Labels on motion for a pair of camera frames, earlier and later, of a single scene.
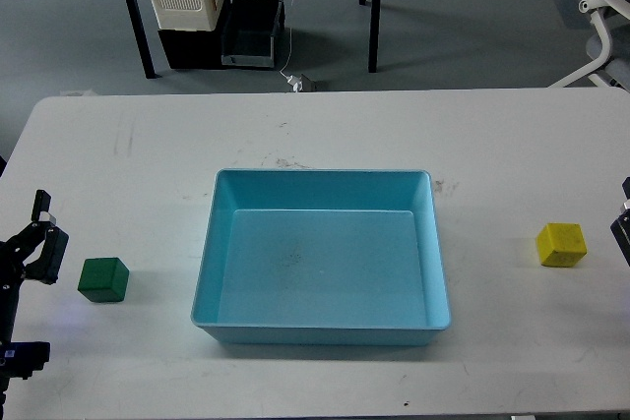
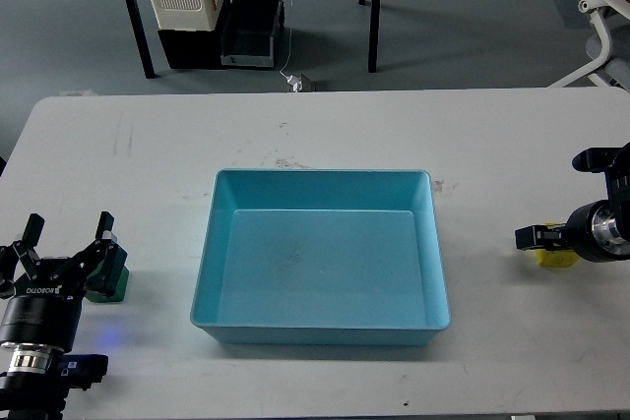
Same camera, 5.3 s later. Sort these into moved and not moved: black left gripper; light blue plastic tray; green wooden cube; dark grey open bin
Moved: black left gripper
Not moved: green wooden cube; dark grey open bin; light blue plastic tray
